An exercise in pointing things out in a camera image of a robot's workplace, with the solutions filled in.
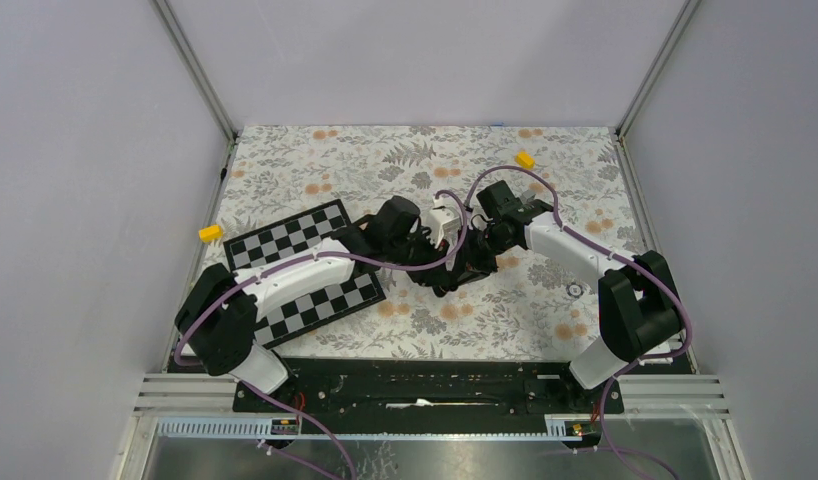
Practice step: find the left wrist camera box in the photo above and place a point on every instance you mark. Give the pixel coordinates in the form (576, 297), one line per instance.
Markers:
(444, 224)

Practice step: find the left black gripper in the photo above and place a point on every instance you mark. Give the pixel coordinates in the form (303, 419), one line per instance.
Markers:
(432, 277)

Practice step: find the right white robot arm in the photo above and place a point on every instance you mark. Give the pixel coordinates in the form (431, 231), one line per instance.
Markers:
(637, 298)

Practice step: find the floral patterned table mat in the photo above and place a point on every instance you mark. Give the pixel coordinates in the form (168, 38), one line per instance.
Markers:
(523, 311)

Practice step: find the black white checkerboard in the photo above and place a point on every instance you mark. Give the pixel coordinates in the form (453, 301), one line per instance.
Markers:
(294, 293)

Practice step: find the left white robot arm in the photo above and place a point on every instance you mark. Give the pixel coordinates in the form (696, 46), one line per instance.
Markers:
(217, 321)

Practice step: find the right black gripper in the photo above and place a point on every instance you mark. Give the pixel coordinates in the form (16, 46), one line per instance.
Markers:
(481, 268)

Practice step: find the yellow block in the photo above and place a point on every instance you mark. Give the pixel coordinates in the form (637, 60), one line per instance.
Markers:
(210, 233)
(524, 160)

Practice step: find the round blue white token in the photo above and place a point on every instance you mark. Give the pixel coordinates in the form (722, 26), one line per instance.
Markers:
(574, 290)

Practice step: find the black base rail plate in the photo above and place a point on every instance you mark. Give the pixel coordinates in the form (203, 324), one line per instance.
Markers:
(439, 396)

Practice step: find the yellow block far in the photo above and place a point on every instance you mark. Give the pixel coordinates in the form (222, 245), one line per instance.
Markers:
(524, 160)

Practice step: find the yellow block left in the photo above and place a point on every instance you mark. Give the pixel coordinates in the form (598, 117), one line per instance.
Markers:
(210, 233)

